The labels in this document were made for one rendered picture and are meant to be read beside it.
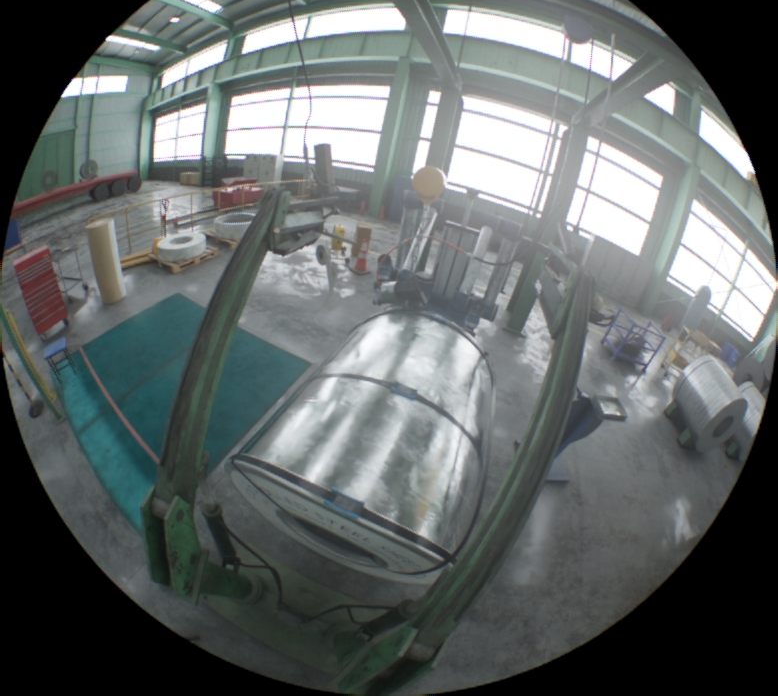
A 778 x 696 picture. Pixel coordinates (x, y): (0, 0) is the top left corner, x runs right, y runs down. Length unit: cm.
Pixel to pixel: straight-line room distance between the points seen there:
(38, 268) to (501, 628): 632
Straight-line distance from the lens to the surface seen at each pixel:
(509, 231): 240
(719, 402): 550
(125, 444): 301
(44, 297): 509
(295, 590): 217
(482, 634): 246
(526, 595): 264
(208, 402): 104
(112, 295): 530
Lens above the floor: 218
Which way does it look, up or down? 29 degrees down
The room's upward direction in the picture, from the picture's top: 12 degrees clockwise
